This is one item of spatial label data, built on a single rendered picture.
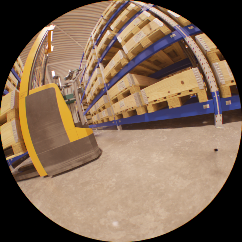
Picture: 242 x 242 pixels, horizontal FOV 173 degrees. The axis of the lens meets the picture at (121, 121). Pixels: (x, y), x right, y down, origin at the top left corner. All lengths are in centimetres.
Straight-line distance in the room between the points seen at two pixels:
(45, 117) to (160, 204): 96
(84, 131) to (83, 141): 9
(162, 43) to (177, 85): 59
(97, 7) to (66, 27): 266
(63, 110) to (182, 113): 124
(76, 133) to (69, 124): 11
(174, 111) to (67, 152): 122
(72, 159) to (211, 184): 97
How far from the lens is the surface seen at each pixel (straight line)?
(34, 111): 89
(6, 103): 122
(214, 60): 105
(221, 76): 101
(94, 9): 763
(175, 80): 95
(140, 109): 120
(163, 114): 110
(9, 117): 113
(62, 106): 81
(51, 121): 80
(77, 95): 133
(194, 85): 93
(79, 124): 110
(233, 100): 111
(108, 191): 50
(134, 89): 124
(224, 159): 61
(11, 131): 108
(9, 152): 135
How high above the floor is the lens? 37
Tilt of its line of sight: 5 degrees down
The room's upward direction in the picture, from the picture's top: 17 degrees counter-clockwise
